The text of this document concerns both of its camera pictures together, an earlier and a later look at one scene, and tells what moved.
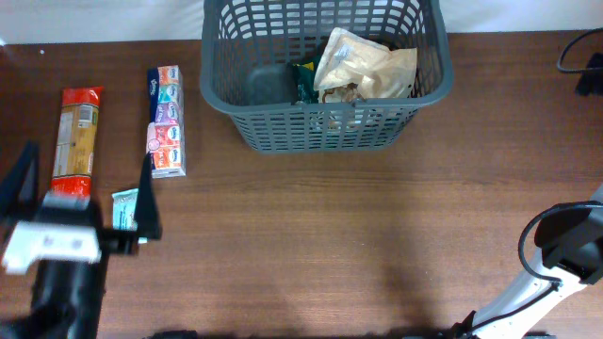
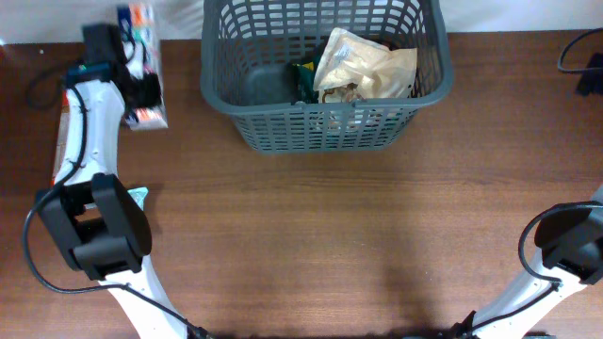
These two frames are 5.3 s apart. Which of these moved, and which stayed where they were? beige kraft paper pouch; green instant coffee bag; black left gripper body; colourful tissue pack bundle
Moved: colourful tissue pack bundle; black left gripper body
Stayed: green instant coffee bag; beige kraft paper pouch
